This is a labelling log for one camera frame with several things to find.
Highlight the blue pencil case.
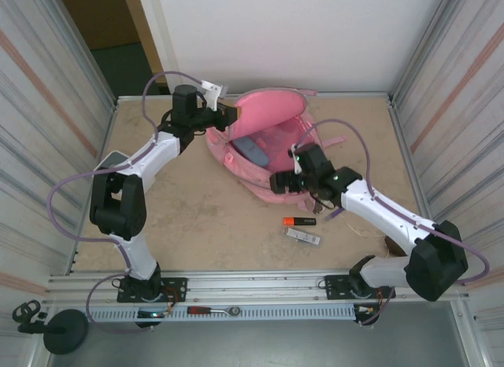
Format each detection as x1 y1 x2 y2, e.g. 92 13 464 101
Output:
232 137 269 168

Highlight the orange black highlighter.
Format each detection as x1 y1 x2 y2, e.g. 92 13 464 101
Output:
282 216 317 228

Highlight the pink backpack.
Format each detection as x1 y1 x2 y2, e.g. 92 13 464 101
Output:
205 87 347 210

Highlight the white grey square box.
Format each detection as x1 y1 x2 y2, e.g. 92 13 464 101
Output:
100 150 157 187

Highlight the brown wooden door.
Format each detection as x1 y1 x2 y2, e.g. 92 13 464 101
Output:
57 0 166 84

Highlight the black round stand base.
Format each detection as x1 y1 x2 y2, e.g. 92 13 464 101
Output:
43 310 88 354

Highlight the black clamp holder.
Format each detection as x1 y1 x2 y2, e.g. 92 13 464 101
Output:
11 299 46 335

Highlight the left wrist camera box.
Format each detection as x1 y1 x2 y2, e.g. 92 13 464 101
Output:
198 80 232 112

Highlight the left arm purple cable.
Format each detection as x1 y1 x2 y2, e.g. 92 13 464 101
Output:
47 70 206 336

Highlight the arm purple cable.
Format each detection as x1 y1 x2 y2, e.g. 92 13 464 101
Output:
47 70 206 336
293 118 491 328

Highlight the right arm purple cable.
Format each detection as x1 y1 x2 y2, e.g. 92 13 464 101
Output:
293 118 491 328

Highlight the aluminium mounting rail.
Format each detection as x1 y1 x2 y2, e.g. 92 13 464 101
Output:
46 269 472 305

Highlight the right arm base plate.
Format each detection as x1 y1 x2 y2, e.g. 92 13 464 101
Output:
325 274 396 301

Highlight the white slotted cable duct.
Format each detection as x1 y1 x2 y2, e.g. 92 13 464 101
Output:
85 306 358 323

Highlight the red handled ratchet wrench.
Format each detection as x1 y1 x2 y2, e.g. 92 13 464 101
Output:
187 306 242 317

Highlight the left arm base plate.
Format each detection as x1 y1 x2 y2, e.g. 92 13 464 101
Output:
117 277 188 304

